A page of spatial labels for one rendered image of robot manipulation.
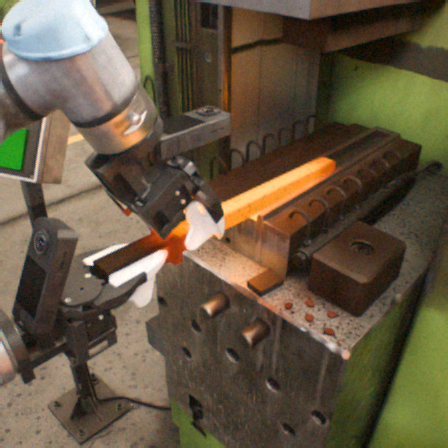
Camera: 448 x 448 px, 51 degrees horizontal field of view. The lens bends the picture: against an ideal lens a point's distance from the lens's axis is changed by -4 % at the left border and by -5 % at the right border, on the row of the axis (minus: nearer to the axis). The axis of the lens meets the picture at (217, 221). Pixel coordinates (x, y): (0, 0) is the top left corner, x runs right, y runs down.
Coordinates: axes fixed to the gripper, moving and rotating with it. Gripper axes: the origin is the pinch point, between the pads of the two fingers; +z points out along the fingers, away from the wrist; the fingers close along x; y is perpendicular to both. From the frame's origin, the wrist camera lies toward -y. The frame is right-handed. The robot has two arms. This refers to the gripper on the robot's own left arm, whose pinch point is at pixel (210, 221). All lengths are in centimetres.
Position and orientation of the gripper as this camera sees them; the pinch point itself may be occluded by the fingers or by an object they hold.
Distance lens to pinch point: 63.7
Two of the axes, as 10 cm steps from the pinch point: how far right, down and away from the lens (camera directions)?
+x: 7.1, 3.9, -5.9
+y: -6.2, 7.5, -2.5
